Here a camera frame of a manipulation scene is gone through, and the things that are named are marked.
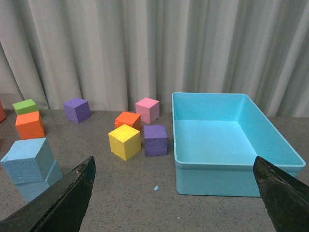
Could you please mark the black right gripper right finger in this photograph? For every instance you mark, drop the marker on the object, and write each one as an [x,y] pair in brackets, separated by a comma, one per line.
[286,198]

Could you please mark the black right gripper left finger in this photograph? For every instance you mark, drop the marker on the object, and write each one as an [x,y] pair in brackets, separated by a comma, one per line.
[61,208]

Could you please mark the light blue foam block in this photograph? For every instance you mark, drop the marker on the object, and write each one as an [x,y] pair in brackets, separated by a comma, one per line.
[28,161]
[31,190]

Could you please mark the orange foam block left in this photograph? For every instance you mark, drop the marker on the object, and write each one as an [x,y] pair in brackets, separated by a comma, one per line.
[30,126]

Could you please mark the orange foam block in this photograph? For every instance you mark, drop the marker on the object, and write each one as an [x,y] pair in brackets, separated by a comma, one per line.
[130,119]
[30,126]

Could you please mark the yellow foam block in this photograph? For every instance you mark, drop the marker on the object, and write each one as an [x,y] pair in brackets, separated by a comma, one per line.
[125,141]

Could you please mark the light blue plastic bin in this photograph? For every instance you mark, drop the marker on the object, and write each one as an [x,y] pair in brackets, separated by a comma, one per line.
[217,137]

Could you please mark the purple foam block rear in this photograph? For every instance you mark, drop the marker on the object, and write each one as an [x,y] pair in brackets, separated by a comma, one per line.
[77,110]

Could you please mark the green foam block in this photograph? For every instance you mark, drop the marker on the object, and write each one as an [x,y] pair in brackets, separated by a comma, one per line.
[24,107]

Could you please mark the orange foam block centre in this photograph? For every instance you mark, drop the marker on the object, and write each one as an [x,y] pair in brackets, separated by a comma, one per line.
[130,119]

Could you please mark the purple foam block near bin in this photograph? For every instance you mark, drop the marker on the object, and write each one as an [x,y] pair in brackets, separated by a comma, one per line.
[155,140]

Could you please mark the pink foam block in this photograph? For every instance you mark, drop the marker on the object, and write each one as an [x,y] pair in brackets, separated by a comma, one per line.
[149,109]

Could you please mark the grey curtain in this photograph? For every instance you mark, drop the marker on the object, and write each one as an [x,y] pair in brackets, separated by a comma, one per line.
[113,53]

